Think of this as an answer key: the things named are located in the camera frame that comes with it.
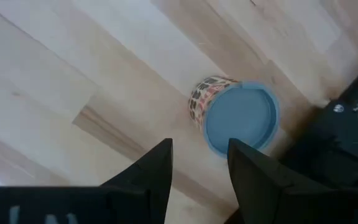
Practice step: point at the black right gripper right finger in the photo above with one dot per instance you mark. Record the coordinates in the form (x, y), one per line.
(275, 199)

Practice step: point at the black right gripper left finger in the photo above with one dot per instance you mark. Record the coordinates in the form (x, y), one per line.
(73, 205)

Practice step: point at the orange black patterned can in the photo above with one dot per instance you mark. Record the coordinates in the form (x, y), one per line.
(241, 115)

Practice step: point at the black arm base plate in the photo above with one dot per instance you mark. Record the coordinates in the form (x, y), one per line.
(337, 130)

